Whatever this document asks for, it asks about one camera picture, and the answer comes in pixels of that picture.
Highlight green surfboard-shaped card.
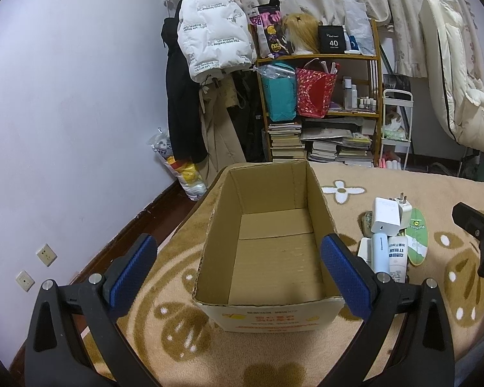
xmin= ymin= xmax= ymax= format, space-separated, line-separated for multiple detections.
xmin=405 ymin=208 xmax=429 ymax=266

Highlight white lotion tube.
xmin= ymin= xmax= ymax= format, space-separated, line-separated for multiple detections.
xmin=388 ymin=236 xmax=408 ymax=283

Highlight large white charger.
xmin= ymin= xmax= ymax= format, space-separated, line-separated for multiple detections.
xmin=371 ymin=197 xmax=400 ymax=236

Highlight light blue power bank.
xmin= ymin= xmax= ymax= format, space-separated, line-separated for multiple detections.
xmin=371 ymin=233 xmax=390 ymax=273

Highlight cartoon cheers case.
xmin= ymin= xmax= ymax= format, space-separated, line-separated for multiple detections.
xmin=360 ymin=211 xmax=372 ymax=238

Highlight white case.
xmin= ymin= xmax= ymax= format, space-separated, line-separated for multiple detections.
xmin=358 ymin=238 xmax=373 ymax=268

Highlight cardboard box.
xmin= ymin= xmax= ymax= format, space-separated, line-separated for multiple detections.
xmin=192 ymin=160 xmax=344 ymax=333

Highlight small white plug adapter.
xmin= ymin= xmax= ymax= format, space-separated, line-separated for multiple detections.
xmin=395 ymin=192 xmax=413 ymax=230

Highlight white duvet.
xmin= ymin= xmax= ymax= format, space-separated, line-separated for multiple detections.
xmin=420 ymin=0 xmax=484 ymax=152

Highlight white utility cart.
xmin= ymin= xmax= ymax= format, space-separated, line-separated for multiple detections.
xmin=379 ymin=89 xmax=414 ymax=170

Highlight stack of books right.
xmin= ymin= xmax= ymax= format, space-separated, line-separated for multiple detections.
xmin=301 ymin=116 xmax=376 ymax=168

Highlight stack of books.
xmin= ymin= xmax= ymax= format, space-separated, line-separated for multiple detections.
xmin=301 ymin=116 xmax=376 ymax=168
xmin=267 ymin=122 xmax=307 ymax=163

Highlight white bottles on shelf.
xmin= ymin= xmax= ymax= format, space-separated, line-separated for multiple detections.
xmin=342 ymin=76 xmax=377 ymax=112

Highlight wooden bookshelf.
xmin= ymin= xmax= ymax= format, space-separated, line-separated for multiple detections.
xmin=256 ymin=20 xmax=383 ymax=163

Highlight stack of books left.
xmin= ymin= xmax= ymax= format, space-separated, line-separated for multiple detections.
xmin=267 ymin=122 xmax=307 ymax=163

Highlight red gift bag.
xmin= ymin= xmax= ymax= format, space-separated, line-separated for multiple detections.
xmin=295 ymin=58 xmax=340 ymax=119

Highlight plastic bag with toys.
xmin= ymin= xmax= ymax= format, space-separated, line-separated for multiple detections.
xmin=147 ymin=128 xmax=207 ymax=201

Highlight black box with 40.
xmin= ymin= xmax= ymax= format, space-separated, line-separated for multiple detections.
xmin=318 ymin=25 xmax=347 ymax=54

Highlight teal bag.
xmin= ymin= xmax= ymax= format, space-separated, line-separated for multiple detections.
xmin=259 ymin=62 xmax=297 ymax=122

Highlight blonde wig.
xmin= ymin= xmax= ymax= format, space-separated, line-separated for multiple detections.
xmin=283 ymin=12 xmax=321 ymax=55

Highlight beige trench coat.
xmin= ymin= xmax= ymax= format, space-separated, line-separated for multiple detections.
xmin=196 ymin=75 xmax=246 ymax=187

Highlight colourful snack bag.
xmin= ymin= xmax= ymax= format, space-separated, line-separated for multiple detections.
xmin=249 ymin=0 xmax=289 ymax=59

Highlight black hanging coat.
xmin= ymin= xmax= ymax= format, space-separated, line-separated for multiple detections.
xmin=162 ymin=17 xmax=208 ymax=164

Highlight white puffer jacket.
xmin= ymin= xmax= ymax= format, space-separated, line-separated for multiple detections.
xmin=177 ymin=0 xmax=256 ymax=86

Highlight lower wall socket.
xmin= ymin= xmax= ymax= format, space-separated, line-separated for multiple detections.
xmin=15 ymin=270 xmax=35 ymax=292

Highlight wall socket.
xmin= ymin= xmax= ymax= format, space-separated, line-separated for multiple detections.
xmin=15 ymin=270 xmax=35 ymax=292
xmin=36 ymin=244 xmax=57 ymax=267

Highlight upper wall socket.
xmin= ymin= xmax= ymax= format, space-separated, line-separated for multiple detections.
xmin=36 ymin=244 xmax=57 ymax=267

